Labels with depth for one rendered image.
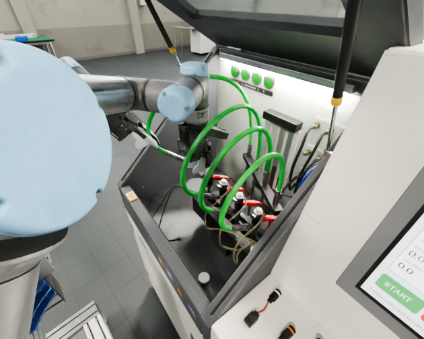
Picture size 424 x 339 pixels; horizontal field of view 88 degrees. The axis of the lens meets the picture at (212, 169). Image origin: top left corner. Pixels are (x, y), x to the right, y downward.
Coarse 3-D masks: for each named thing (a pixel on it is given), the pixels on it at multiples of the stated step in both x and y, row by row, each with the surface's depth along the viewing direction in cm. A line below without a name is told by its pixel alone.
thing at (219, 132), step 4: (212, 128) 68; (216, 128) 71; (220, 128) 73; (208, 132) 68; (212, 132) 69; (216, 132) 69; (220, 132) 70; (224, 132) 72; (212, 136) 69; (216, 136) 70; (220, 136) 71; (224, 136) 72
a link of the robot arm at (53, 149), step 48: (0, 48) 11; (0, 96) 11; (48, 96) 13; (0, 144) 11; (48, 144) 13; (96, 144) 17; (0, 192) 11; (48, 192) 13; (96, 192) 19; (0, 240) 13; (48, 240) 15; (0, 288) 14; (0, 336) 15
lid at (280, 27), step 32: (160, 0) 73; (192, 0) 66; (224, 0) 56; (256, 0) 49; (288, 0) 43; (320, 0) 39; (384, 0) 30; (416, 0) 30; (224, 32) 76; (256, 32) 62; (288, 32) 53; (320, 32) 47; (384, 32) 37; (416, 32) 36; (320, 64) 64; (352, 64) 54
